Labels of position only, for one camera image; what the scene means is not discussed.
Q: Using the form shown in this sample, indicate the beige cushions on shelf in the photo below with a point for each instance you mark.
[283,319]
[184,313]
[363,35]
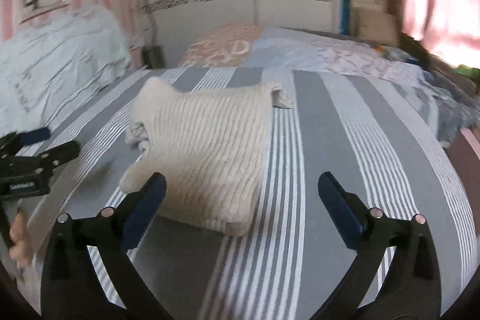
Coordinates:
[371,21]

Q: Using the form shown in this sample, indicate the green toy by window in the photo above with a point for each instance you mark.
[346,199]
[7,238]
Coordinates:
[471,73]

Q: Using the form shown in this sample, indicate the patchwork patterned quilt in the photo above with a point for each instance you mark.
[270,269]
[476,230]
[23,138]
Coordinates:
[445,108]

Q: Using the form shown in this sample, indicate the black speaker box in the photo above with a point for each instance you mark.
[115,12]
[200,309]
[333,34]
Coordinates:
[153,57]

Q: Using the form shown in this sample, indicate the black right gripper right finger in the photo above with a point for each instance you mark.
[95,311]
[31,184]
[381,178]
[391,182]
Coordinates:
[395,273]

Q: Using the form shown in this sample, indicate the light mint crumpled duvet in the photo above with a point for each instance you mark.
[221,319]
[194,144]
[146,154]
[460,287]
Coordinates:
[49,71]

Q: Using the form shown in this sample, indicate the black phone tripod stand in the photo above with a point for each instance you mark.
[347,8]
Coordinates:
[147,24]

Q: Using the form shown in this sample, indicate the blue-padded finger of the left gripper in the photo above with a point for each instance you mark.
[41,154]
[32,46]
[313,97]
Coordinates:
[16,141]

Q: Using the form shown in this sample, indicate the cream ribbed knit sweater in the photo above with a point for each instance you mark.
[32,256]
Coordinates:
[211,146]

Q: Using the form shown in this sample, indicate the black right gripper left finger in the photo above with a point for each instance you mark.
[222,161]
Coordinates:
[87,273]

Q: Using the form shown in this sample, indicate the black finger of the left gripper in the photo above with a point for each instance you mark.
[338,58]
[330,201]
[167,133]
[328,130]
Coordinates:
[44,162]

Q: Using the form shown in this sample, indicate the grey white striped bedsheet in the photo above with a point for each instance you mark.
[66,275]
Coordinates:
[364,132]

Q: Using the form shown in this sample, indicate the person's left hand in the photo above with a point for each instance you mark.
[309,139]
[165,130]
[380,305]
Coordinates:
[21,251]

